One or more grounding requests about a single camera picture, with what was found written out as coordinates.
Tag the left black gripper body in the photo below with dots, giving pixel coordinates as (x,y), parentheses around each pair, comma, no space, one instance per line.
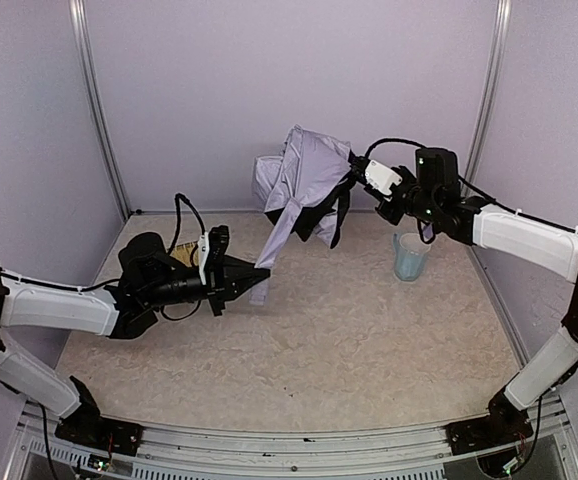
(218,280)

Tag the aluminium frame post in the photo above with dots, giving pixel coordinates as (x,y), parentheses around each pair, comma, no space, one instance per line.
(492,77)
(77,10)

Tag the left aluminium frame post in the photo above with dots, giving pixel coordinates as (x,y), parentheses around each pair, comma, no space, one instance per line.
(77,10)

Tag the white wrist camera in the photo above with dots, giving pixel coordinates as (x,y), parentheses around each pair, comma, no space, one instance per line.
(212,247)
(378,179)

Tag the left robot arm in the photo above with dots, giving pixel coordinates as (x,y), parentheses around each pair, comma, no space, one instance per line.
(123,310)

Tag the front aluminium rail base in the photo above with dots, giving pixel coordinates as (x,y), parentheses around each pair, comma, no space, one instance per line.
(169,452)

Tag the lilac folding umbrella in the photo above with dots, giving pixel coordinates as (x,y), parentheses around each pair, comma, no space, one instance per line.
(303,190)

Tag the woven bamboo tray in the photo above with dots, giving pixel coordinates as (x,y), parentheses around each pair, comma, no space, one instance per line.
(187,254)

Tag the right aluminium frame post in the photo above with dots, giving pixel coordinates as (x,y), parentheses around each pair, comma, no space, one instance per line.
(492,77)

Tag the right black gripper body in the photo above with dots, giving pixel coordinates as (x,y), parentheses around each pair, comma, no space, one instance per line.
(360,170)

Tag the light blue ceramic mug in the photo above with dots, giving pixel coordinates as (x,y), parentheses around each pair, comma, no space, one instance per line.
(410,256)

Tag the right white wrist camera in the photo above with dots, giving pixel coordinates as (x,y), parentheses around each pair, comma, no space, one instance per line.
(378,179)

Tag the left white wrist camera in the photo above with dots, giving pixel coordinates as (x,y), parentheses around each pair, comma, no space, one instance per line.
(212,247)

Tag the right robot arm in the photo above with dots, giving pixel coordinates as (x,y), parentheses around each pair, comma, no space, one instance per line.
(432,195)

